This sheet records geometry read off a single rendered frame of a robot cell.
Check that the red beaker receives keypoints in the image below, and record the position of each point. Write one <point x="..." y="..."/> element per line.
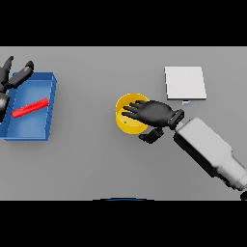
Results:
<point x="30" y="108"/>

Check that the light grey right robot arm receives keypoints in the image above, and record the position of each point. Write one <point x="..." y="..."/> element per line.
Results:
<point x="209" y="149"/>

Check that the yellow bowl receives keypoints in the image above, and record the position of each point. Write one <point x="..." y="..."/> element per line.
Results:
<point x="127" y="123"/>

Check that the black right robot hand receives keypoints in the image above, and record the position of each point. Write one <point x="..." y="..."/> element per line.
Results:
<point x="154" y="113"/>

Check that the blue tray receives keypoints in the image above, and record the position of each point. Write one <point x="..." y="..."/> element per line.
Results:
<point x="30" y="122"/>

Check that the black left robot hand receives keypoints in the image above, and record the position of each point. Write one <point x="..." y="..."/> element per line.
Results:
<point x="14" y="78"/>

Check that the pale square measuring scale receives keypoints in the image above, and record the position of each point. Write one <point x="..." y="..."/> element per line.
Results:
<point x="185" y="82"/>

